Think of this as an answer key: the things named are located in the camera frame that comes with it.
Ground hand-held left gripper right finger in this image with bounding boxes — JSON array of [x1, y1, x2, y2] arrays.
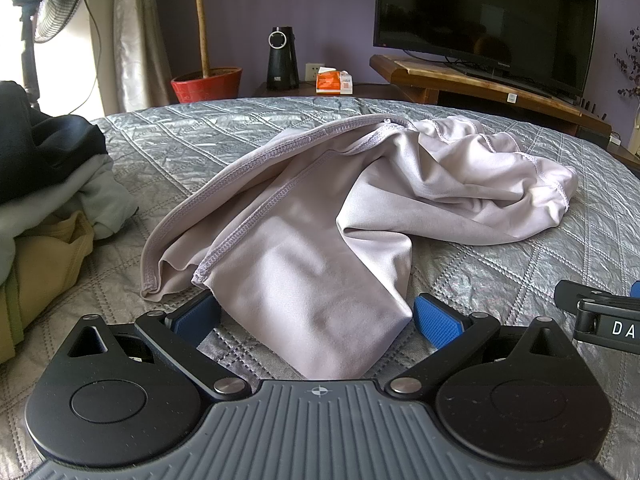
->
[[385, 293, 576, 403]]

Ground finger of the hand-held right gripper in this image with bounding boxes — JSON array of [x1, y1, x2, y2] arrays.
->
[[554, 279, 640, 323]]

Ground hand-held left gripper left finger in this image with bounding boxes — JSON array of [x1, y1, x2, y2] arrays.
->
[[65, 288, 253, 403]]

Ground lavender garment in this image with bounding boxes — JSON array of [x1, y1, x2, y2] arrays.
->
[[140, 114, 581, 380]]

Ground grey quilted bedspread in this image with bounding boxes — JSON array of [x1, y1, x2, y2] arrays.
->
[[0, 95, 640, 480]]

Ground pale grey-green garment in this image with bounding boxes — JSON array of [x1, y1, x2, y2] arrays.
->
[[0, 152, 139, 282]]

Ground khaki garment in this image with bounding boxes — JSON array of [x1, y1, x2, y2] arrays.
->
[[0, 210, 97, 364]]

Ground navy jacket orange lining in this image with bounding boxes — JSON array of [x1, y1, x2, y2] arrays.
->
[[0, 80, 109, 207]]

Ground dried purple flowers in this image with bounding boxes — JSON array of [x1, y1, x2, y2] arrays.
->
[[612, 27, 640, 99]]

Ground wooden television stand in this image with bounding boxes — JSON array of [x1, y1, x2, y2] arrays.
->
[[369, 55, 614, 137]]

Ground orange tissue box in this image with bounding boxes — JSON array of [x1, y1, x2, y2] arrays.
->
[[316, 66, 354, 95]]

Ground black cylindrical speaker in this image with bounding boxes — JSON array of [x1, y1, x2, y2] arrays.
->
[[267, 26, 301, 91]]

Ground beige curtain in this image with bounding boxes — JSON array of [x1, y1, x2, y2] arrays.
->
[[112, 0, 174, 112]]

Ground green potted tree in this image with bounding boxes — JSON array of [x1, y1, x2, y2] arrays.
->
[[142, 0, 261, 79]]

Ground black television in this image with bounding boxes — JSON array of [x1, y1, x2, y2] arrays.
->
[[372, 0, 600, 101]]

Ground standing electric fan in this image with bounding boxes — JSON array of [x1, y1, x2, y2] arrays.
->
[[0, 0, 108, 121]]

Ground black standing fan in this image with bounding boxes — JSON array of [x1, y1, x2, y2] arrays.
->
[[32, 0, 94, 44]]

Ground black fan cable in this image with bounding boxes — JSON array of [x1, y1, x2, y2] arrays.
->
[[82, 0, 100, 121]]

